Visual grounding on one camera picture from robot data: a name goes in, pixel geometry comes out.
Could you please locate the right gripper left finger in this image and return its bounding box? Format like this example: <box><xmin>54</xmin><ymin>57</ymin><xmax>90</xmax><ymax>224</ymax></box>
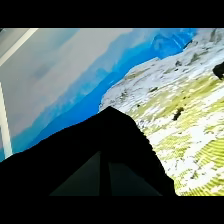
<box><xmin>49</xmin><ymin>150</ymin><xmax>102</xmax><ymax>197</ymax></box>

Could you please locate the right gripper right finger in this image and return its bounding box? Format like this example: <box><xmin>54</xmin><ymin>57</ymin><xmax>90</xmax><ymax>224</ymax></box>
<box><xmin>107</xmin><ymin>161</ymin><xmax>164</xmax><ymax>197</ymax></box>

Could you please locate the black garment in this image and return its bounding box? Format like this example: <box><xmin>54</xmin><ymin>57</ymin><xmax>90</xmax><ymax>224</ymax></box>
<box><xmin>0</xmin><ymin>105</ymin><xmax>178</xmax><ymax>197</ymax></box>

